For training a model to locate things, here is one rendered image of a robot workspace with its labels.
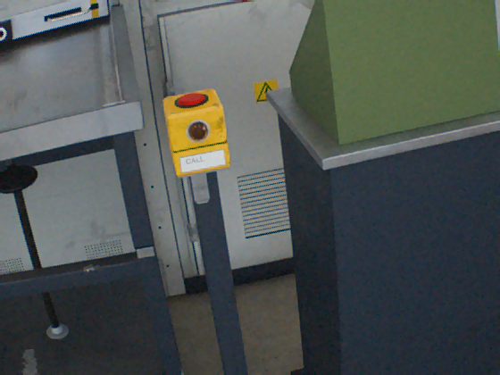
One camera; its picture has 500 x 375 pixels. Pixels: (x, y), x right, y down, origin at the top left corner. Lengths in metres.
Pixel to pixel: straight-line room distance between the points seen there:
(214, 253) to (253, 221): 1.00
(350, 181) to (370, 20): 0.27
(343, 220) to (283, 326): 0.85
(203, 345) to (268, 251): 0.35
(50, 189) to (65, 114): 0.82
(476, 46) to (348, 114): 0.28
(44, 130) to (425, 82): 0.66
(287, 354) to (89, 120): 0.95
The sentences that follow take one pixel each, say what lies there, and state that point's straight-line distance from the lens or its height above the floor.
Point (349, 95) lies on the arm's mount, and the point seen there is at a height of 0.83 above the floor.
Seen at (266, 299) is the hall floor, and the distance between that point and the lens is 2.45.
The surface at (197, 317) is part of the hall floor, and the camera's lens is 2.42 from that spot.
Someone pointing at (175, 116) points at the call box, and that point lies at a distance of 1.29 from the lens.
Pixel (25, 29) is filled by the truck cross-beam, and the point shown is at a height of 0.88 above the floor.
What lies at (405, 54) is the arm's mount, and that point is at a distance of 1.48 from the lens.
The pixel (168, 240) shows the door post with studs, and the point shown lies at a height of 0.18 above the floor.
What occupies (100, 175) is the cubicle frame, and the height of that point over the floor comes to 0.40.
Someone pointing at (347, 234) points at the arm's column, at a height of 0.60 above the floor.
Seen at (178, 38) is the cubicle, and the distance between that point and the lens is 2.19.
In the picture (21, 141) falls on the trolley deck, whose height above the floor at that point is 0.82.
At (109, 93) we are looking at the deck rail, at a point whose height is 0.85.
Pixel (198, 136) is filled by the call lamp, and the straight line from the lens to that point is 1.29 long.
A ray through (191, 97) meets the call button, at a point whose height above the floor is 0.91.
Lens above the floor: 1.39
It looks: 28 degrees down
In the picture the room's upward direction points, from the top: 7 degrees counter-clockwise
